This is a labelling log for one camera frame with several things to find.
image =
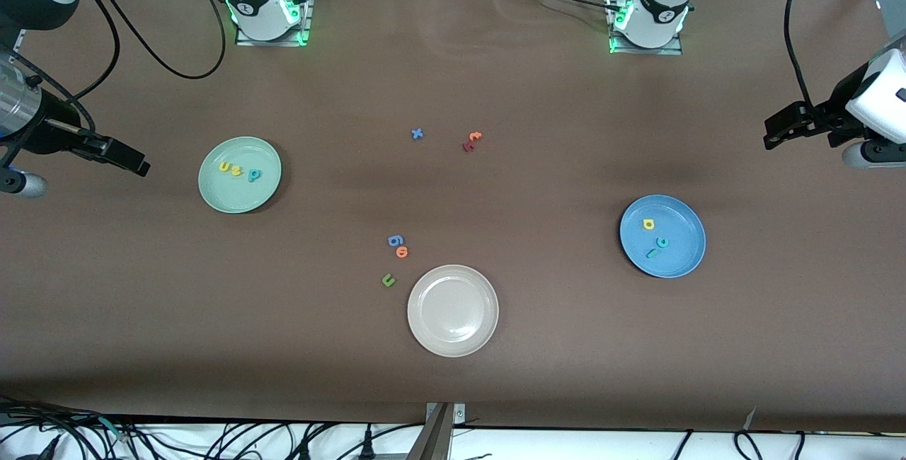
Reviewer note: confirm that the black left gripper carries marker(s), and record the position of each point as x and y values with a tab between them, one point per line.
837	107

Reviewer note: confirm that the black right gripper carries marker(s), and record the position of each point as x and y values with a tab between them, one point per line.
48	133

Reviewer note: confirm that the teal foam letter p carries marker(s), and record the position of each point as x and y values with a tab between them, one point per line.
253	177

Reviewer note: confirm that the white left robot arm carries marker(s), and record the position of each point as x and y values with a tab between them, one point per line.
662	0

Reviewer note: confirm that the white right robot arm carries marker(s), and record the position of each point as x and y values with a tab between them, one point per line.
255	0

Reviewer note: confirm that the pale green round plate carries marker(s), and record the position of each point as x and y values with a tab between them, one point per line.
233	194

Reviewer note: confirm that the blue round plate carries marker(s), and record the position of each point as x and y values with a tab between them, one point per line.
679	255

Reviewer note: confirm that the blue foam letter g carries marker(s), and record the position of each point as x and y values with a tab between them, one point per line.
395	240

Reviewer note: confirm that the orange foam letter o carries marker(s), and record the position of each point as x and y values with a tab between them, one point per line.
397	252

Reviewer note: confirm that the beige round plate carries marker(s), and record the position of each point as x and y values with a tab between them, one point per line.
453	311

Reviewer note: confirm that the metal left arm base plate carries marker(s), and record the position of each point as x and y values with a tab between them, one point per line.
637	51

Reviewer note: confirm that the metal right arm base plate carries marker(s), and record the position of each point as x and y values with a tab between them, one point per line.
306	21

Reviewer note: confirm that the metal table edge bracket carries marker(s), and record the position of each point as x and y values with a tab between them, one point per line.
439	439

